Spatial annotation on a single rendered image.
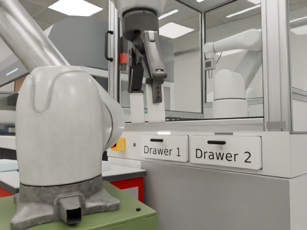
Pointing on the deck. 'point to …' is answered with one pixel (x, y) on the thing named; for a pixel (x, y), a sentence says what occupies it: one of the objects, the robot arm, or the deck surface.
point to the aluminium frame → (283, 121)
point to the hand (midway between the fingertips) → (145, 118)
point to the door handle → (107, 44)
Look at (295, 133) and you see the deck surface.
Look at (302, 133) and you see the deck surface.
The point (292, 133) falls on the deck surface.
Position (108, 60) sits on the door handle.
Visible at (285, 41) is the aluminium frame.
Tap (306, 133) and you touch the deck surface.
